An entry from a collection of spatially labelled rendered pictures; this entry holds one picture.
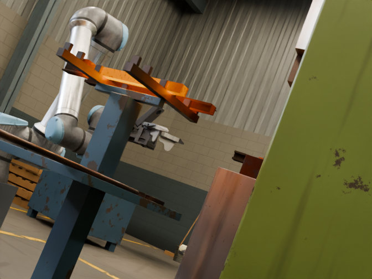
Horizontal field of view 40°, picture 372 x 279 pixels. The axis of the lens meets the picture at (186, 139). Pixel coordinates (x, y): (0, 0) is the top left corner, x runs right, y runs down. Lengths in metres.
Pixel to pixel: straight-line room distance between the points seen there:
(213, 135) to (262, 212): 10.13
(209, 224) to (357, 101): 0.55
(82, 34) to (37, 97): 8.14
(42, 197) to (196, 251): 5.92
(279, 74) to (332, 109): 10.06
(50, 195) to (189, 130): 5.16
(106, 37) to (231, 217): 1.07
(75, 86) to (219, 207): 0.78
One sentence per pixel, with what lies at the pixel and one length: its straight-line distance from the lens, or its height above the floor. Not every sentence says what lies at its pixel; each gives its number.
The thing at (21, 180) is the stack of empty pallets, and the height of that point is 0.36.
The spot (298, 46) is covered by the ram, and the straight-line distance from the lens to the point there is 1.69.
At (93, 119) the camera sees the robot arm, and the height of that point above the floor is 0.95.
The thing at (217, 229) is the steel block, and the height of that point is 0.74.
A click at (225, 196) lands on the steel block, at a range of 1.48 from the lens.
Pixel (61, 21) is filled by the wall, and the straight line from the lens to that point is 10.35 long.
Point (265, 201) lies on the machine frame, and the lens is 1.17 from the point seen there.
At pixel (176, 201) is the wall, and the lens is 11.24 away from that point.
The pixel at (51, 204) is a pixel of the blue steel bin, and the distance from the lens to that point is 7.09.
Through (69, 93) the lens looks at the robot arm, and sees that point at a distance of 1.94.
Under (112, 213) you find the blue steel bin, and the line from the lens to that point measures 6.84.
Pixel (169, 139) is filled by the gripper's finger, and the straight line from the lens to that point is 1.89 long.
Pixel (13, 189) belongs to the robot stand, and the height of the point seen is 0.59.
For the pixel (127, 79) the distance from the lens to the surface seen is 1.27.
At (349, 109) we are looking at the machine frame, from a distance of 1.20.
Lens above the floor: 0.73
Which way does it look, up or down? 9 degrees up
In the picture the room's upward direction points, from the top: 22 degrees clockwise
